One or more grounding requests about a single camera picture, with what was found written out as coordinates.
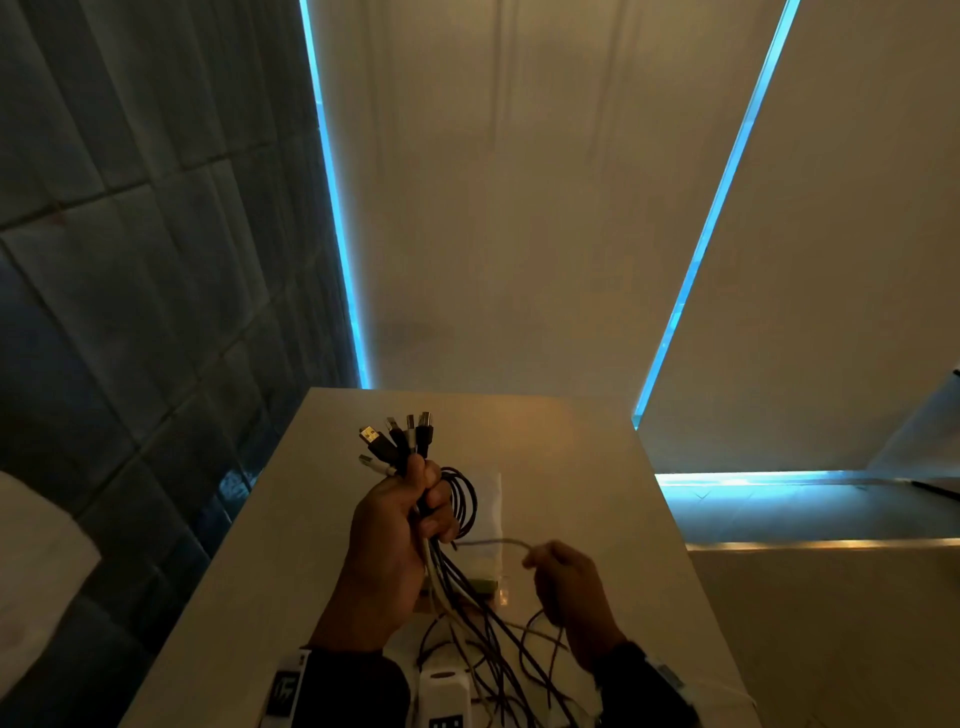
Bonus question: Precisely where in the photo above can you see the person's right hand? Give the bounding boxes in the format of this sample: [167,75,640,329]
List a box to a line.
[522,539,628,673]

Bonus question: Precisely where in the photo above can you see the white table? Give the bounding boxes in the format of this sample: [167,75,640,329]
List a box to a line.
[119,387,763,728]

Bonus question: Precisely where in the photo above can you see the window sill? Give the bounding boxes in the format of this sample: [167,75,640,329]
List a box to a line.
[656,470,960,553]

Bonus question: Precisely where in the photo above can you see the person's left hand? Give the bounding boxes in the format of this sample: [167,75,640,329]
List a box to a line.
[311,455,460,654]

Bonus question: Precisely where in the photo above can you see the white pillow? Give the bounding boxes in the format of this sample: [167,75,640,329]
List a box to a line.
[0,470,103,699]

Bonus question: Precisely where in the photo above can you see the white plastic pouch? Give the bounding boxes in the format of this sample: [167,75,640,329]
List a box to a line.
[464,470,505,595]

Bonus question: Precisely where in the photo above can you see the tangle of cables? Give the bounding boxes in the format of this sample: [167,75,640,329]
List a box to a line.
[416,551,594,728]

